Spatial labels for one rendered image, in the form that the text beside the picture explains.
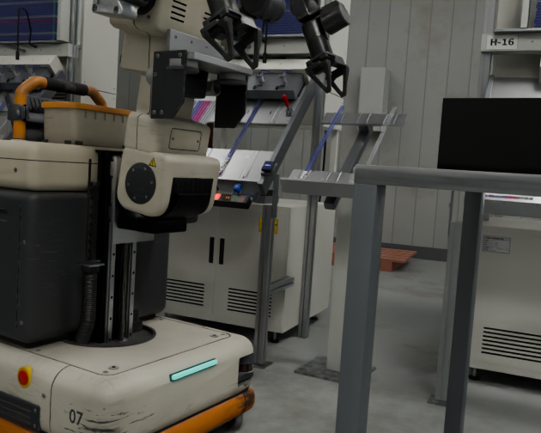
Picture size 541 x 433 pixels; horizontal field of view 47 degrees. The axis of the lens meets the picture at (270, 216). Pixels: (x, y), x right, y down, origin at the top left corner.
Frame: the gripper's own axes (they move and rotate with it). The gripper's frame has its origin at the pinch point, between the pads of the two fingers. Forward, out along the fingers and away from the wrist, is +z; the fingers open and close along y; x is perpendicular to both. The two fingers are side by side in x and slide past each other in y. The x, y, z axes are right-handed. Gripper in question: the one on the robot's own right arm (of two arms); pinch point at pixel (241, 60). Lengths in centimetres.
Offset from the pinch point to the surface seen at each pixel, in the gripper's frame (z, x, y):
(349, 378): 64, -6, -13
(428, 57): -144, 68, 485
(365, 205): 39.0, -19.3, -13.2
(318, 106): -37, 51, 151
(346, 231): 26, 43, 115
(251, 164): -13, 69, 107
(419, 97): -113, 90, 484
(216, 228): 0, 108, 126
